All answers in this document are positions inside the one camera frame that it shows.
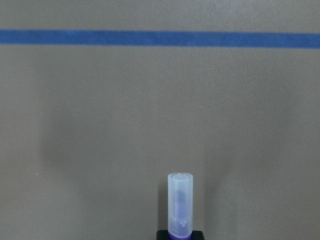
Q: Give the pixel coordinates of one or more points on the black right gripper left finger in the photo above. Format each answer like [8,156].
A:
[162,235]

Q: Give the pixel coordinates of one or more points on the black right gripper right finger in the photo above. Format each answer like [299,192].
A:
[197,235]

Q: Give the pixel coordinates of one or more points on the purple marker pen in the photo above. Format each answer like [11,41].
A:
[180,205]

